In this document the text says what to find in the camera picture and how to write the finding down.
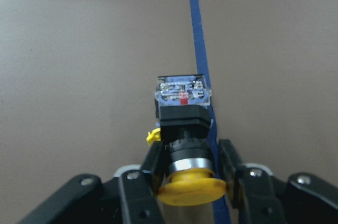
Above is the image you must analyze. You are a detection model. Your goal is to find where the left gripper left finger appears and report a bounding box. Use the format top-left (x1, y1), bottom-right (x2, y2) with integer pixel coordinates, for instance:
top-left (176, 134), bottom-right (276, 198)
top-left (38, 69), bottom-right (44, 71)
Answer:
top-left (119, 142), bottom-right (165, 224)

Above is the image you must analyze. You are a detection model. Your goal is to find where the yellow black push button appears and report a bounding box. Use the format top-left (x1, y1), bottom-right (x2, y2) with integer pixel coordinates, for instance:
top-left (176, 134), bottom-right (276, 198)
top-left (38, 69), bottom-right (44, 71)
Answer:
top-left (146, 74), bottom-right (226, 207)

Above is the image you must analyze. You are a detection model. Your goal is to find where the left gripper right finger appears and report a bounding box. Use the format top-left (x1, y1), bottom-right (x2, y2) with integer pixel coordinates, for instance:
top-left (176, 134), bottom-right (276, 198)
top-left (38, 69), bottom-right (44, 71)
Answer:
top-left (218, 139), bottom-right (287, 223)

